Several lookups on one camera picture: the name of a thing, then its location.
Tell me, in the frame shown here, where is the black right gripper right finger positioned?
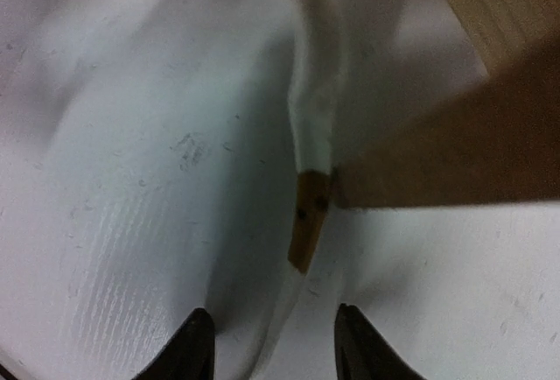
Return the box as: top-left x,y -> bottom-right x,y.
334,303 -> 424,380

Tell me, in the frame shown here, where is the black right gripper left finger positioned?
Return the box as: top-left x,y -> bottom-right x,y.
135,307 -> 215,380

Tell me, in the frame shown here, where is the wooden pet bed frame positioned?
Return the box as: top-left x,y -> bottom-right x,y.
334,0 -> 560,210

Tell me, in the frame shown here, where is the large bear print cushion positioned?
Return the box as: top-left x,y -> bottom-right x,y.
244,0 -> 351,380

